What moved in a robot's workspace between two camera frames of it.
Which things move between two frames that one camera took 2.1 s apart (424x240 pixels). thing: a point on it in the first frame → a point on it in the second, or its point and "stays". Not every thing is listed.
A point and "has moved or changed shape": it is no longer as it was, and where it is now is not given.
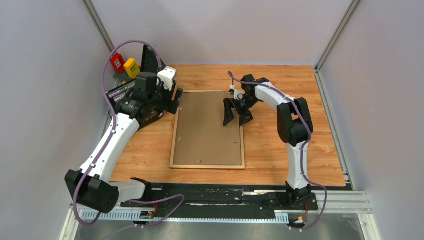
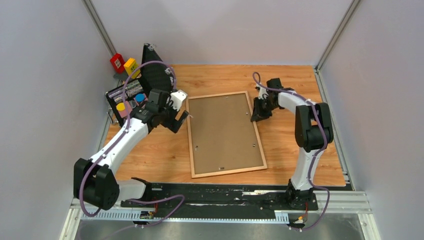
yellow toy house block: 132,68 stays
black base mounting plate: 177,200 stays
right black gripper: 246,116 → 259,114
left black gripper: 170,104 → 169,124
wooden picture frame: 201,140 has moved or changed shape
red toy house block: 118,62 stays
